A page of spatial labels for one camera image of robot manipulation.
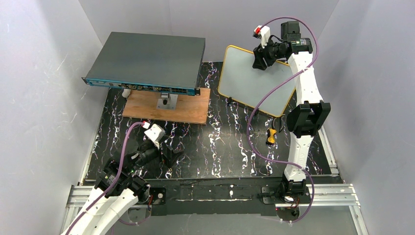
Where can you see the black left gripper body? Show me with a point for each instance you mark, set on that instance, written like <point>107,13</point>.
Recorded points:
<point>165,153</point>

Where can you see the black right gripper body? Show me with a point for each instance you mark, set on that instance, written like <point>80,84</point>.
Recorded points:
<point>262,55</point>

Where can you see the yellow-framed whiteboard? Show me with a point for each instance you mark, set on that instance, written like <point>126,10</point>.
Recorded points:
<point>248,86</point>

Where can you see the yellow black eraser pad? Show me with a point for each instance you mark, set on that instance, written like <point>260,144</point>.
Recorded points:
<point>271,133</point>

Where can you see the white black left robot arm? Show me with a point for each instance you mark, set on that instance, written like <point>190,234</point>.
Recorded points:
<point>118,188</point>

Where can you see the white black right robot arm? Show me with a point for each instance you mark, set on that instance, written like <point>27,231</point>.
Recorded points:
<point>307,118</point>

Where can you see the plywood board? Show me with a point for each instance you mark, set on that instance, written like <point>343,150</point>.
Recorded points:
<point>189,109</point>

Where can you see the green white cylinder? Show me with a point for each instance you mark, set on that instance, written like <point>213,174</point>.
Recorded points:
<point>126,93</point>

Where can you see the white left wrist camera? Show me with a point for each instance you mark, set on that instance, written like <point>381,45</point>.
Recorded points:
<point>154,133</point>

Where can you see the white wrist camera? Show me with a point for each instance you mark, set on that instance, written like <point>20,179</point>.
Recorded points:
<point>154,133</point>
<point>262,32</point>

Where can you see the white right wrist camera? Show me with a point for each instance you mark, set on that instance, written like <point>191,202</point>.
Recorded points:
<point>262,32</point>

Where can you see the grey metal stand bracket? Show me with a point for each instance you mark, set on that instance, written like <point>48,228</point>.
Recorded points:
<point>167,101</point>

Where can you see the grey blue network switch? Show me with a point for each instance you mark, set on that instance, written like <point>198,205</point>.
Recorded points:
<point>149,62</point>

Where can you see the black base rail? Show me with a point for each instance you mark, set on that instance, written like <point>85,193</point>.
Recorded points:
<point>242,195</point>

